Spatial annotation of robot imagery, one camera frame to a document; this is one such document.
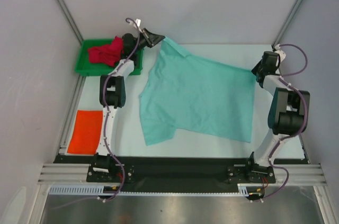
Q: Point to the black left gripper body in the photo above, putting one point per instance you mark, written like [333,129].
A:
[140,45]

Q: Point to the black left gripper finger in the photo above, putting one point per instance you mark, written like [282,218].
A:
[151,42]
[148,35]

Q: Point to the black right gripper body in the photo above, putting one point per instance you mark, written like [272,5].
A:
[259,71]

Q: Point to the teal t shirt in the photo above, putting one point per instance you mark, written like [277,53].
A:
[188,92]

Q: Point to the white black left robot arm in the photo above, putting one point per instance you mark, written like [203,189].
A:
[114,107]

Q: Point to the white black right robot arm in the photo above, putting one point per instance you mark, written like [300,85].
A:
[287,117]

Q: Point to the red crumpled t shirt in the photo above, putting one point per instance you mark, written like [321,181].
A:
[108,54]

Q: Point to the green plastic tray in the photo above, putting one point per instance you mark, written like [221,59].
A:
[85,68]

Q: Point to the orange folded t shirt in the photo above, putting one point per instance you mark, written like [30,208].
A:
[86,133]

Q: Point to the right side aluminium rail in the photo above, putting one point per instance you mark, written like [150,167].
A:
[293,143]

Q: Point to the right vertical aluminium post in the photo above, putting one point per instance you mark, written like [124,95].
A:
[291,15]

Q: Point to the vertical aluminium post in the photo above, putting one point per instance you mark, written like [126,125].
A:
[70,20]
[291,15]

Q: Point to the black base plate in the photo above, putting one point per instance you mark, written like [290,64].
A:
[184,175]

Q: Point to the left vertical aluminium post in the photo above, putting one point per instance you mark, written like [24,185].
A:
[70,20]

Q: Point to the white slotted cable duct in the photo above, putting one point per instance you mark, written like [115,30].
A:
[102,190]

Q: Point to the left side aluminium rail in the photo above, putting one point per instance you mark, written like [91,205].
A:
[71,113]

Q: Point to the aluminium frame rail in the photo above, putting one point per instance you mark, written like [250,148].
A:
[63,173]

